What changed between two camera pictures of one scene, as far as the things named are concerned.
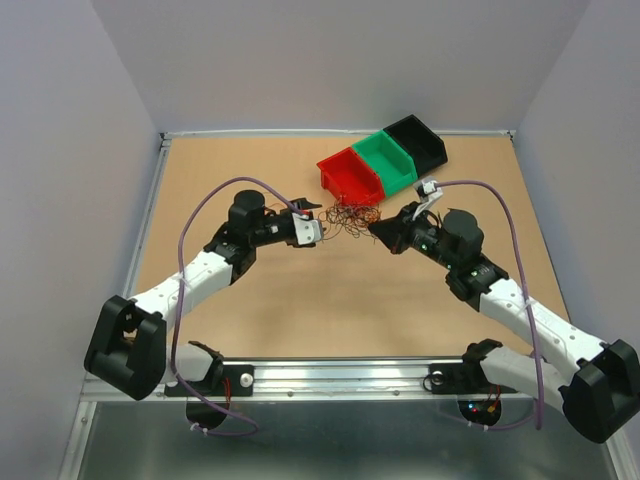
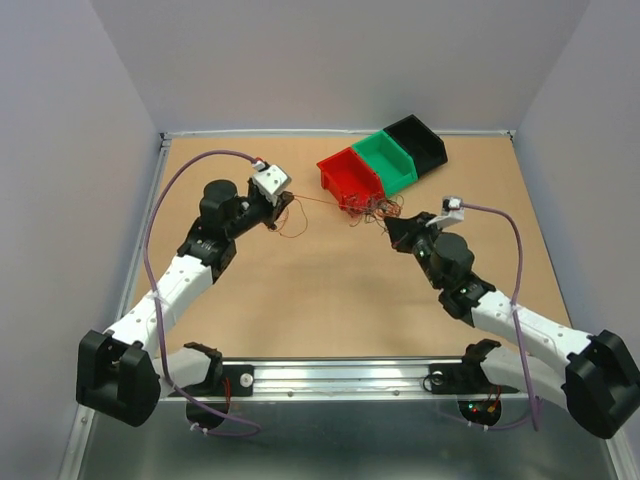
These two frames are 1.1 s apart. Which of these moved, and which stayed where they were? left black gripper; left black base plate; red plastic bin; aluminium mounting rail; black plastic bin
Moved: left black gripper
Stayed: aluminium mounting rail; black plastic bin; left black base plate; red plastic bin
